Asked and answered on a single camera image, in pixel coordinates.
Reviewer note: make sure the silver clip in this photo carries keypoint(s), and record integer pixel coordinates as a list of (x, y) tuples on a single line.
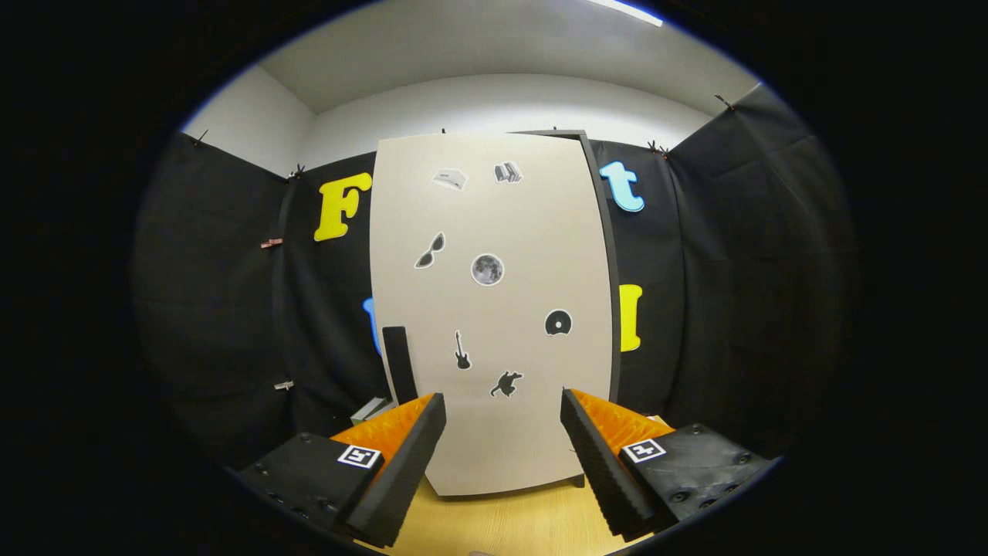
[(284, 384)]

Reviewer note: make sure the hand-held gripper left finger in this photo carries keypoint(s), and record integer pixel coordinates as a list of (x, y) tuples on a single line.
[(405, 479)]

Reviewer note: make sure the green book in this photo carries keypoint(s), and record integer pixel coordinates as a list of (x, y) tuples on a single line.
[(369, 411)]

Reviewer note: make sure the black backdrop cloth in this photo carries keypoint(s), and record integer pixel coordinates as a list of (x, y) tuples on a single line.
[(216, 309)]

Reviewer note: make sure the beige cabinet door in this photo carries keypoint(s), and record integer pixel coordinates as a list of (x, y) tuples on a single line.
[(525, 224)]

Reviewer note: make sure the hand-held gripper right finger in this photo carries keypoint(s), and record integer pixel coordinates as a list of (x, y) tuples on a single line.
[(598, 471)]

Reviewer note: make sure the ceiling light strip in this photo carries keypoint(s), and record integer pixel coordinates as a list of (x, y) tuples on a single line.
[(629, 11)]

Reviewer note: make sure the grey cabinet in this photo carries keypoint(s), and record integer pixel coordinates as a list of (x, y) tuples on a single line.
[(610, 255)]

